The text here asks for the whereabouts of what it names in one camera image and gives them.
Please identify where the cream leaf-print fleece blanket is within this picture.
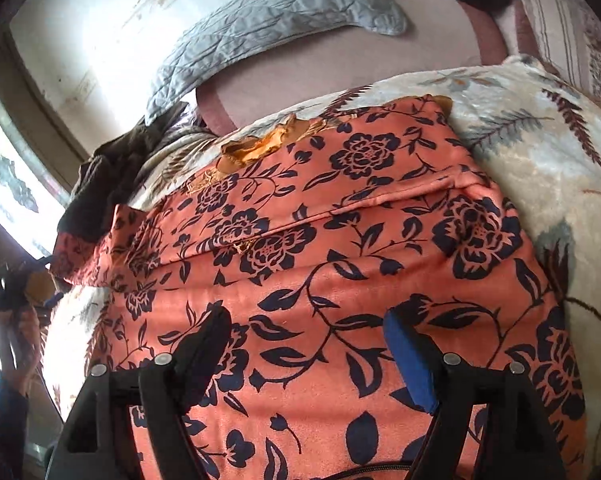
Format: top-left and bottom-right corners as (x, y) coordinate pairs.
(45, 55), (601, 480)

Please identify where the printed window curtain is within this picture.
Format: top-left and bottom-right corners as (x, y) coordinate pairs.
(0, 67), (68, 256)

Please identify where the grey quilted pillow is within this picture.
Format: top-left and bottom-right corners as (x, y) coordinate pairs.
(145, 0), (411, 123)

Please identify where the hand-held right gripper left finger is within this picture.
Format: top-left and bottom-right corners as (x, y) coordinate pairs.
(45, 305), (234, 480)

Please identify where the striped patterned cushion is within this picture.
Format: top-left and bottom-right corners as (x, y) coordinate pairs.
(515, 0), (601, 116)

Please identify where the pink bed sheet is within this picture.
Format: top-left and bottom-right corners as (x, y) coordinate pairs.
(195, 0), (511, 136)

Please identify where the orange floral garment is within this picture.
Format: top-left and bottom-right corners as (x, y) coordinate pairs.
(50, 94), (589, 480)

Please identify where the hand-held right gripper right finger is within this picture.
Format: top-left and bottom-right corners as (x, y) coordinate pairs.
(383, 309), (569, 480)

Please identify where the brown fleece cloth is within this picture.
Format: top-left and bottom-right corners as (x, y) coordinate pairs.
(55, 102), (201, 241)

